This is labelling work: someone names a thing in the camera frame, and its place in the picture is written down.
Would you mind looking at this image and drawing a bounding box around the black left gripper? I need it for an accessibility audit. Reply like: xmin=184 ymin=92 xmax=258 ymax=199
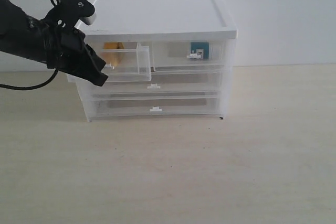
xmin=43 ymin=24 xmax=108 ymax=87

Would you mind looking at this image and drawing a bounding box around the yellow cheese wedge toy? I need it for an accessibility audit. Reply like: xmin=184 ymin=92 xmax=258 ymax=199
xmin=101 ymin=42 xmax=124 ymax=68

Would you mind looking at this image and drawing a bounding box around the white teal pill bottle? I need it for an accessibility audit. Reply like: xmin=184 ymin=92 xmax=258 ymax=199
xmin=189 ymin=42 xmax=210 ymax=60

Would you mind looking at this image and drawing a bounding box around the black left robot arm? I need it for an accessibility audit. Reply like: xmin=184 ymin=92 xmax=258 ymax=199
xmin=1 ymin=0 xmax=108 ymax=91

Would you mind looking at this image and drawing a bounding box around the white plastic drawer cabinet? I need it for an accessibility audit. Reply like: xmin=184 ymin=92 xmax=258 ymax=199
xmin=76 ymin=0 xmax=238 ymax=122

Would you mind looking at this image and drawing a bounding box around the clear middle wide drawer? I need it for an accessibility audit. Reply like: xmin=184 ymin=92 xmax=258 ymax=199
xmin=76 ymin=72 xmax=223 ymax=96

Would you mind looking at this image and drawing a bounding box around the clear wide drawer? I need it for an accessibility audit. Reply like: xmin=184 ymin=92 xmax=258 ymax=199
xmin=76 ymin=72 xmax=223 ymax=96
xmin=82 ymin=98 xmax=220 ymax=118

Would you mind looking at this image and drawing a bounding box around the clear bottom wide drawer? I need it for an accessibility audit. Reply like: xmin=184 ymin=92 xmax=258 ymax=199
xmin=82 ymin=98 xmax=220 ymax=118

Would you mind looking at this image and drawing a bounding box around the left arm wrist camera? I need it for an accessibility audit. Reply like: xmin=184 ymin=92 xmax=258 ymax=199
xmin=46 ymin=0 xmax=96 ymax=33

